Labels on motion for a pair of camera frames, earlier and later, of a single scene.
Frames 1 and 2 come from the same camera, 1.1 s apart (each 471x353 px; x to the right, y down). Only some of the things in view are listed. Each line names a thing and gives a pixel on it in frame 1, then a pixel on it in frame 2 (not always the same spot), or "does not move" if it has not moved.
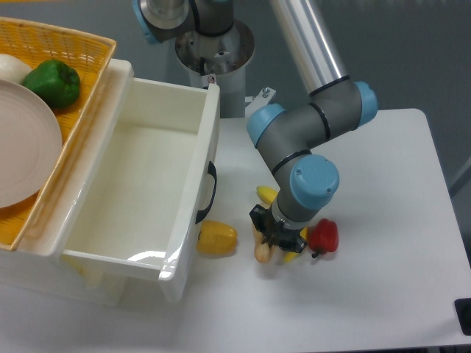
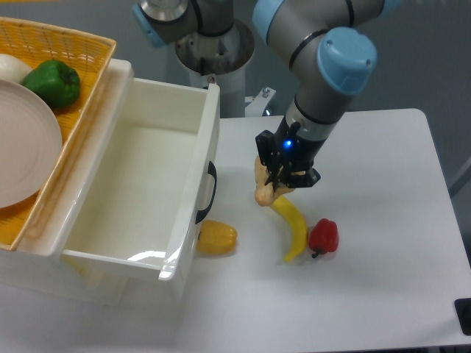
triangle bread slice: [263, 251] → [266, 193]
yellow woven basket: [90, 56] does not move
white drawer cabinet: [36, 266] does not move
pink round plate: [30, 145] does not move
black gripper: [263, 220] → [289, 149]
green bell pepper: [57, 82] does not move
